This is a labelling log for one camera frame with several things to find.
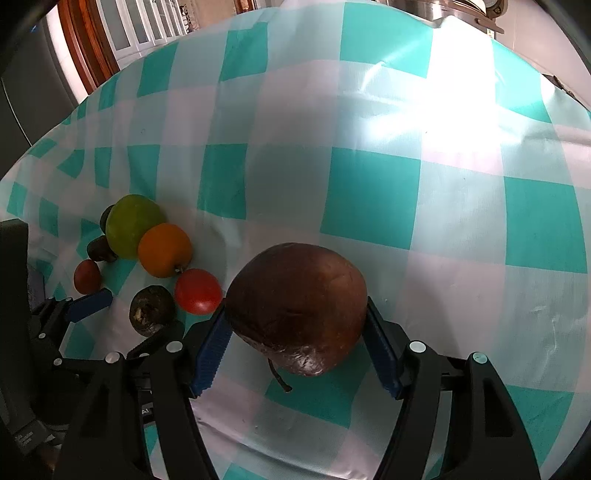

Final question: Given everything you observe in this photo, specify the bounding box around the wrinkled dark passion fruit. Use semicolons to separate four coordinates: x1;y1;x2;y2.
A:
129;285;177;337

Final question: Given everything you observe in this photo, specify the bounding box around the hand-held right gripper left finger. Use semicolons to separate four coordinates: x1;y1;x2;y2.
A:
53;305;232;480

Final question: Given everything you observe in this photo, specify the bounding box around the large brown pear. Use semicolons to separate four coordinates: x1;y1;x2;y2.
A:
226;242;369;394

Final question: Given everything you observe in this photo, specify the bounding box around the orange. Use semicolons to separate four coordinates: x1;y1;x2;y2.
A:
137;223;193;278

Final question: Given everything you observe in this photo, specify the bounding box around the large green apple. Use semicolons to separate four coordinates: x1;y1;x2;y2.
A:
105;194;167;260

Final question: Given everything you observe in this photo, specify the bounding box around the teal white checkered tablecloth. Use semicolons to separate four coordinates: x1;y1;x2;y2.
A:
0;1;591;480

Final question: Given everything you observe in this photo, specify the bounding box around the red tomato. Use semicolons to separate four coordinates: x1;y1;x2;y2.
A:
174;268;223;315

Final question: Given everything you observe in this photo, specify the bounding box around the metal pot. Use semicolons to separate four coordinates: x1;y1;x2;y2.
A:
406;0;462;21

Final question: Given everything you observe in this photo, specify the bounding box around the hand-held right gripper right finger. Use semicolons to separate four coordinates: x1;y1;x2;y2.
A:
364;295;541;480

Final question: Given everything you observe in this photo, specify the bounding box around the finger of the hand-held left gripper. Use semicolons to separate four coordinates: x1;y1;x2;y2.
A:
55;320;186;376
28;287;114;344

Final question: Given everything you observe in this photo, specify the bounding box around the small dark red fruit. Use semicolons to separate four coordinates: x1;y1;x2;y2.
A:
74;259;102;295

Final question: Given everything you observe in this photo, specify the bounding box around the grey refrigerator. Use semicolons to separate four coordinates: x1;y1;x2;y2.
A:
0;18;90;185

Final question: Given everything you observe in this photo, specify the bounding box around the white glass-paned cabinet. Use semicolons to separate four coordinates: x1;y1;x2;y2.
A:
97;0;206;70

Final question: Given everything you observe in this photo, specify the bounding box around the brown wooden door frame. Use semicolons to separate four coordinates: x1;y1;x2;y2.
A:
62;0;122;95

